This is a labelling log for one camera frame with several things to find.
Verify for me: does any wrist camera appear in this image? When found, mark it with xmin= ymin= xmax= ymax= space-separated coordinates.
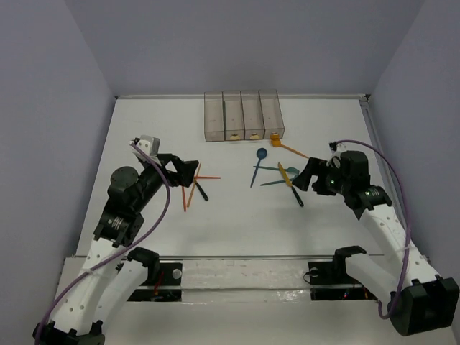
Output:
xmin=328 ymin=142 xmax=346 ymax=157
xmin=129 ymin=135 xmax=160 ymax=160

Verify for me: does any orange chopstick short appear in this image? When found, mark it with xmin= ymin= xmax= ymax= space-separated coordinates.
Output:
xmin=182 ymin=186 xmax=188 ymax=212

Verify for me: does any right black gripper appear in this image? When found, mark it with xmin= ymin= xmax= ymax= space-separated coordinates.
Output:
xmin=291 ymin=156 xmax=351 ymax=196

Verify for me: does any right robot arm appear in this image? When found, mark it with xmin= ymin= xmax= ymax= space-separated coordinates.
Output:
xmin=293 ymin=151 xmax=459 ymax=336

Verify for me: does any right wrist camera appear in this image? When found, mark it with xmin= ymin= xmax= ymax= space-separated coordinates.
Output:
xmin=328 ymin=142 xmax=346 ymax=157

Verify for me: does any blue spoon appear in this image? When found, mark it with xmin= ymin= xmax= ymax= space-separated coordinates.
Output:
xmin=250 ymin=147 xmax=267 ymax=187

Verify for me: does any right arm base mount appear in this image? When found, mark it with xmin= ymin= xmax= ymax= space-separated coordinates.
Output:
xmin=303 ymin=261 xmax=377 ymax=301

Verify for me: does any teal fork upper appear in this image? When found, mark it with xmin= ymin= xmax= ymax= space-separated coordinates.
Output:
xmin=259 ymin=165 xmax=300 ymax=175

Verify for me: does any yellow orange chopstick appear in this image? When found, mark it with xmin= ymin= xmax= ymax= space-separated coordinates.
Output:
xmin=186 ymin=163 xmax=201 ymax=208

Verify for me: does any teal fork lower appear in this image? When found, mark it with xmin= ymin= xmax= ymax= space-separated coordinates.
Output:
xmin=260 ymin=178 xmax=294 ymax=187

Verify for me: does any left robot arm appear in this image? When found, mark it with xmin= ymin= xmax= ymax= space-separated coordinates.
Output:
xmin=32 ymin=154 xmax=198 ymax=344

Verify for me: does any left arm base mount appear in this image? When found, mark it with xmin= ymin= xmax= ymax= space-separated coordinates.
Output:
xmin=128 ymin=261 xmax=183 ymax=302

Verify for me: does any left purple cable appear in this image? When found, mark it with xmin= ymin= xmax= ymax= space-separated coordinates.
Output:
xmin=32 ymin=143 xmax=173 ymax=342

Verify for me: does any gold knife black handle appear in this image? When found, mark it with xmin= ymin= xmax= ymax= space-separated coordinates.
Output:
xmin=277 ymin=162 xmax=304 ymax=207
xmin=194 ymin=180 xmax=209 ymax=201

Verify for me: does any yellow orange spoon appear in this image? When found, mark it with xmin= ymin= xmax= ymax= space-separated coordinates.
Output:
xmin=270 ymin=136 xmax=309 ymax=159

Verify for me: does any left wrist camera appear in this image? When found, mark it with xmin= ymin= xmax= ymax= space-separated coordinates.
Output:
xmin=129 ymin=135 xmax=160 ymax=160

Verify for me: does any teal fork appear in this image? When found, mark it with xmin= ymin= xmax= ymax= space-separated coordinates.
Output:
xmin=260 ymin=178 xmax=294 ymax=187
xmin=259 ymin=165 xmax=300 ymax=175

